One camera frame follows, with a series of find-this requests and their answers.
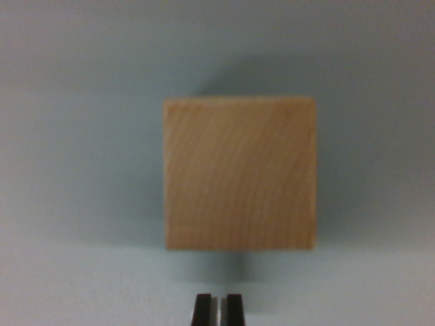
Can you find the light wooden cube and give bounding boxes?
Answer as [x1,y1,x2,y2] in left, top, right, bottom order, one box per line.
[162,96,319,252]

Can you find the translucent white plastic bin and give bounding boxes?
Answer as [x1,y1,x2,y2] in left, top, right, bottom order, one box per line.
[0,0,435,326]

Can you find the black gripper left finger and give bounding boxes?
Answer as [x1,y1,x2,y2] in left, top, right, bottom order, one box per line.
[191,293,219,326]

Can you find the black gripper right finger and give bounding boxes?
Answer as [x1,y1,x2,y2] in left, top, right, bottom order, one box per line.
[220,293,247,326]

